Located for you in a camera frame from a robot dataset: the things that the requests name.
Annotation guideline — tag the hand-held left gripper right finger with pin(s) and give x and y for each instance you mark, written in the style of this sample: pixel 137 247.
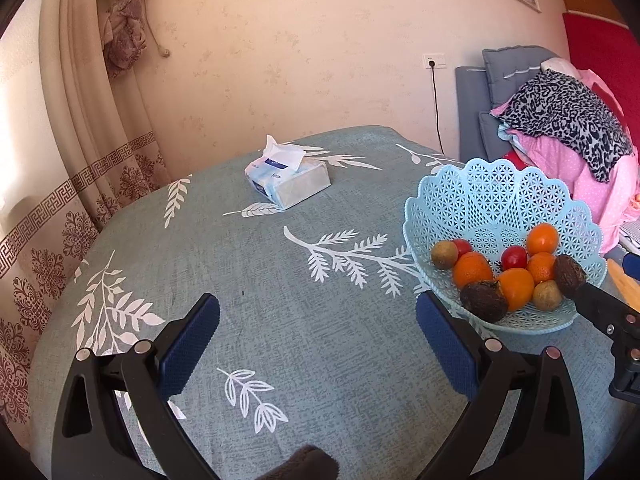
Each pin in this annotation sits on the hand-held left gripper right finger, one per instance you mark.
pixel 445 345

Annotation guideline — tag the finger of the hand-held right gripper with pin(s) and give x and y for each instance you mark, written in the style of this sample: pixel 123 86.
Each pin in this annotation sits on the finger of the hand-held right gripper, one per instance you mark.
pixel 627 370
pixel 605 310

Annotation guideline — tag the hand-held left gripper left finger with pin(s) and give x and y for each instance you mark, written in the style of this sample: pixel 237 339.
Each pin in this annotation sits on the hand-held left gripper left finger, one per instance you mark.
pixel 190 345

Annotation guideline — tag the dark purple passion fruit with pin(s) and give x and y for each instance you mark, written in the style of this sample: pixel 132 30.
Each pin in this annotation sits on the dark purple passion fruit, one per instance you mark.
pixel 484 301
pixel 570 275

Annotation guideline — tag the small brown longan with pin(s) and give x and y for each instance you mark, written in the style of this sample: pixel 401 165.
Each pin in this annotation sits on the small brown longan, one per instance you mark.
pixel 444 254
pixel 547 294

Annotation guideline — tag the orange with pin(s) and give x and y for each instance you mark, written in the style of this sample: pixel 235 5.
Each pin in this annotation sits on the orange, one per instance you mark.
pixel 516 287
pixel 472 269
pixel 543 238
pixel 541 266

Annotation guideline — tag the red tomato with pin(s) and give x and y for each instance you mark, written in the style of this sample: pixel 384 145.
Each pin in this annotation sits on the red tomato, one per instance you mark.
pixel 514 257
pixel 462 246

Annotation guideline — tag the light blue plastic basket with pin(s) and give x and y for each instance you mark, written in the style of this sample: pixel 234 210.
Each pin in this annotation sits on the light blue plastic basket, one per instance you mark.
pixel 490 200

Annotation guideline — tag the person's left hand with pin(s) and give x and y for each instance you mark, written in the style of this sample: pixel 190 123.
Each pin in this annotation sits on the person's left hand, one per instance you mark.
pixel 310 465

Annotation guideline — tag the pile of clothes and cushions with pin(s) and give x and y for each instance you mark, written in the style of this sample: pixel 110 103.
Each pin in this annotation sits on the pile of clothes and cushions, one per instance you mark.
pixel 550 155

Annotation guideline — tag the tissue pack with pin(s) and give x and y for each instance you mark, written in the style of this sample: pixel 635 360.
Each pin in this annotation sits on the tissue pack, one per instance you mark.
pixel 300 187

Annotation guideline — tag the leopard print cloth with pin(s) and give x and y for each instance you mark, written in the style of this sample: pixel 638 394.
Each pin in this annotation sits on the leopard print cloth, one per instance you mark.
pixel 565 115

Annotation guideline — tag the beige patterned curtain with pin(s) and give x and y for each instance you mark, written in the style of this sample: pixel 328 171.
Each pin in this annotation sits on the beige patterned curtain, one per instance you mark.
pixel 75 135

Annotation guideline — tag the red padded headboard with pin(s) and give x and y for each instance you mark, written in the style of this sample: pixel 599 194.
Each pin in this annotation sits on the red padded headboard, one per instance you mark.
pixel 605 55

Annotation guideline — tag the grey padded cushion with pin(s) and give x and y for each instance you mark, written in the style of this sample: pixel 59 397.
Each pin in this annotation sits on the grey padded cushion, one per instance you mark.
pixel 515 67

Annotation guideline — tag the curtain tieback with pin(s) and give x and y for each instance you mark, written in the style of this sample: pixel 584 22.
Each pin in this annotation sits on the curtain tieback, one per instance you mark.
pixel 122 25

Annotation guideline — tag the white wall socket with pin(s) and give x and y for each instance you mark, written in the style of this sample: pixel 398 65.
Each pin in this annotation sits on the white wall socket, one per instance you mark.
pixel 434 61

